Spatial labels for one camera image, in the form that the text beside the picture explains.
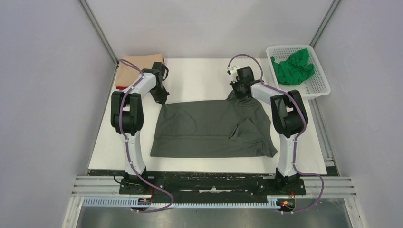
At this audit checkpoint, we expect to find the dark grey t-shirt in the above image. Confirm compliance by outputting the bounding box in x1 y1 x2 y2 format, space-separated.
150 92 278 158

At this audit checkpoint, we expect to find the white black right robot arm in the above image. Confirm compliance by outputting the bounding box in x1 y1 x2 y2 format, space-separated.
227 66 308 194

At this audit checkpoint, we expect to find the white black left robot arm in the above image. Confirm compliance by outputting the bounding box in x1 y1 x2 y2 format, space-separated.
110 59 169 194

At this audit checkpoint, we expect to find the beige folded t-shirt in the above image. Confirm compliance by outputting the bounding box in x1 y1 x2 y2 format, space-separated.
115 54 164 87

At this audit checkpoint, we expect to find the green crumpled t-shirt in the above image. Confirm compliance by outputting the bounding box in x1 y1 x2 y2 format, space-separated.
270 48 315 86

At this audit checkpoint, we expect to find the white plastic laundry basket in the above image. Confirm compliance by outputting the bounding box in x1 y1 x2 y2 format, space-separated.
266 44 331 99

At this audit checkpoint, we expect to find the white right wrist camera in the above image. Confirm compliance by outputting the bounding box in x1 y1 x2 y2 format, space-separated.
227 66 239 75

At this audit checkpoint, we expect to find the left aluminium corner post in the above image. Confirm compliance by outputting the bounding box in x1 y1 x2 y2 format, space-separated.
78 0 119 66

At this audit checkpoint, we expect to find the aluminium corner post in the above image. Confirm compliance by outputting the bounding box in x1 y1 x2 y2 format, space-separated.
309 0 341 48
78 0 119 66

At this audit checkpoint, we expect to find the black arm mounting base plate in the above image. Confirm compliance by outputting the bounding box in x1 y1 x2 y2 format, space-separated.
119 171 306 204

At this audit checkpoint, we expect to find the right aluminium corner post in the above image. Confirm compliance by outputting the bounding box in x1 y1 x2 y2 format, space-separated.
309 0 341 48

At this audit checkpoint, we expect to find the white slotted cable duct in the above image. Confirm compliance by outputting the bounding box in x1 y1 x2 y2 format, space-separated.
83 197 291 209

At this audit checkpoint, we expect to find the aluminium frame rail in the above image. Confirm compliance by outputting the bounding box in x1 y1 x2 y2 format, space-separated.
72 176 357 198

